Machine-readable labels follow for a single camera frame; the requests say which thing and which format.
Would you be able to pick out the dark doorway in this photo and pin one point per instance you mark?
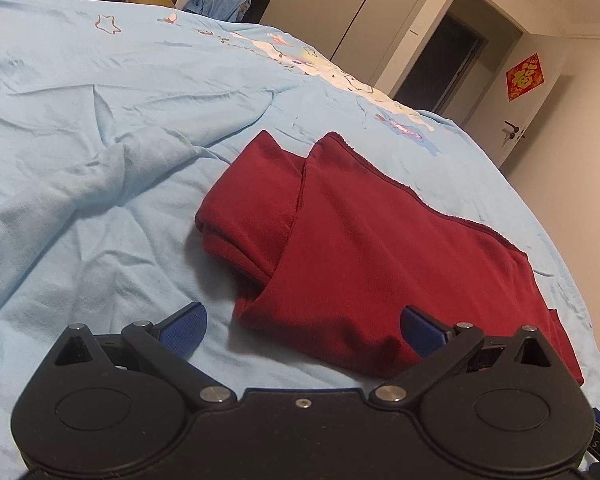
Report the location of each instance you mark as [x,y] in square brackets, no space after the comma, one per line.
[445,65]

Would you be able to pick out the dark red sweater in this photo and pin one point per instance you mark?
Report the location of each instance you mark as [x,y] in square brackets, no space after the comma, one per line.
[355,260]

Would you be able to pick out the red diamond door decoration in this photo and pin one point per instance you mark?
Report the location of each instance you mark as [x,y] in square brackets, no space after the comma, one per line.
[525,77]

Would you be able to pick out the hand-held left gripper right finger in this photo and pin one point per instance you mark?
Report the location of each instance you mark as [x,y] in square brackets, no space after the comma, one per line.
[422,332]

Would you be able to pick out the white wardrobe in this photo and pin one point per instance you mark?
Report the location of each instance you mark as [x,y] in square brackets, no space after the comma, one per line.
[330,5]

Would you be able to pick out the white room door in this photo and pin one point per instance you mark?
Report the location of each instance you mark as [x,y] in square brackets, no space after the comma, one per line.
[535,120]

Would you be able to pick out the light blue printed blanket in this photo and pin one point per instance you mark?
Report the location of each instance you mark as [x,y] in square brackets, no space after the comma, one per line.
[105,110]

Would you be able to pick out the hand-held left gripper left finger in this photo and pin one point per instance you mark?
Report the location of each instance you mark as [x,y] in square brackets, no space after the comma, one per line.
[184,331]

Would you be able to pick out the blue cloth pile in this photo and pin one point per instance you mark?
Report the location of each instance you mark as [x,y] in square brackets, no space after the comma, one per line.
[220,2]

